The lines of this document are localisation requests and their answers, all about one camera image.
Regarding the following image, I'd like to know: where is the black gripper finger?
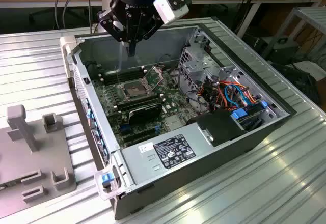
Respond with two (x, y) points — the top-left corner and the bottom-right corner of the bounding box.
(132, 12), (164, 57)
(98, 9), (133, 57)

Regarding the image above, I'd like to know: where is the CPU socket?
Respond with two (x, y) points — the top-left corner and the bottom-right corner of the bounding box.
(119, 79), (151, 100)

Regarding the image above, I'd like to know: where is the black expansion slot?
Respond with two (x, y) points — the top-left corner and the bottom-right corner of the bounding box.
(122, 127), (156, 146)

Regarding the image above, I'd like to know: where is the dark RAM module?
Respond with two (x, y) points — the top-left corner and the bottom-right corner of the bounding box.
(118, 97), (164, 112)
(116, 94), (160, 108)
(99, 66), (145, 79)
(102, 70), (148, 85)

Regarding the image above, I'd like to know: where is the metal socket cover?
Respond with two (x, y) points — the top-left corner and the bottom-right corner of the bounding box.
(142, 66), (165, 92)

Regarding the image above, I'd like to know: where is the metal drive cage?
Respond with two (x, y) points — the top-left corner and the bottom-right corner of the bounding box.
(177, 46), (223, 93)

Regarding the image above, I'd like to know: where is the green motherboard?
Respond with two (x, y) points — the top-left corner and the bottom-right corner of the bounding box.
(88, 65), (189, 149)

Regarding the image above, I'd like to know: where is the black graphics card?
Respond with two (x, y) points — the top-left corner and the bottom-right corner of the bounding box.
(127, 103), (162, 126)

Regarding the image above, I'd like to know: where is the silver chipset heat sink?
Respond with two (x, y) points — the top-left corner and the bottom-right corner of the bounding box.
(165, 116), (185, 131)

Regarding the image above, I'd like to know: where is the black plastic shroud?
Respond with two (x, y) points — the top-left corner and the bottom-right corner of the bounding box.
(185, 108), (247, 148)

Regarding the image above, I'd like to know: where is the blue disk carrier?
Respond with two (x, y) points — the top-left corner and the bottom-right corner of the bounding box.
(230, 103), (264, 133)

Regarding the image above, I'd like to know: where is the grey power supply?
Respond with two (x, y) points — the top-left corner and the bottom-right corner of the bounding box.
(121, 122), (213, 186)

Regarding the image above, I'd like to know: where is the open black PC case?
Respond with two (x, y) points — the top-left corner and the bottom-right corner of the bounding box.
(59, 22), (297, 221)

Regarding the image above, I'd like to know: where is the black bag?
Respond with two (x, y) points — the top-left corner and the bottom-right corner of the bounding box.
(269, 62), (322, 105)

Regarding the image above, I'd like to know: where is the grey parts rack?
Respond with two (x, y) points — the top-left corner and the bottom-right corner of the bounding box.
(0, 104), (78, 219)

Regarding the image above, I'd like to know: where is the clear case latch blue tab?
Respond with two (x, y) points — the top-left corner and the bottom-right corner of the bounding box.
(93, 164), (128, 201)

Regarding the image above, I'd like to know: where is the green circuit board part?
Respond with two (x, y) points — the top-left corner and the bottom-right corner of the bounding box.
(0, 181), (19, 191)

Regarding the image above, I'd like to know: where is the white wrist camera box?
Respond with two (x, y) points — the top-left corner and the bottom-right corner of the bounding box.
(153, 0), (189, 25)

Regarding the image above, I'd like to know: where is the black wire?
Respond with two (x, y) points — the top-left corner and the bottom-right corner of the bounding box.
(156, 54), (184, 70)

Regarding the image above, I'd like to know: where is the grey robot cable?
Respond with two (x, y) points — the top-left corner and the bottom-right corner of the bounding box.
(54, 0), (63, 29)
(62, 0), (83, 29)

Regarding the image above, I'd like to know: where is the beige case handle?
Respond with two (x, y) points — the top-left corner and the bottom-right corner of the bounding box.
(59, 36), (78, 80)

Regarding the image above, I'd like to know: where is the orange wire bundle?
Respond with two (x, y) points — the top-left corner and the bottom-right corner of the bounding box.
(198, 79), (258, 110)

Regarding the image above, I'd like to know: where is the blue wire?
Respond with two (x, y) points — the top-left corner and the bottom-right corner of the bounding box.
(224, 81), (250, 107)

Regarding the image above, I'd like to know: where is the black box with handle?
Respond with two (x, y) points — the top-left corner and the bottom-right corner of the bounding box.
(259, 37), (300, 62)

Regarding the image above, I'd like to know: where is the metal frame table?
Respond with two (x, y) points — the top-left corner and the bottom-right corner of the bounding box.
(261, 6), (326, 62)

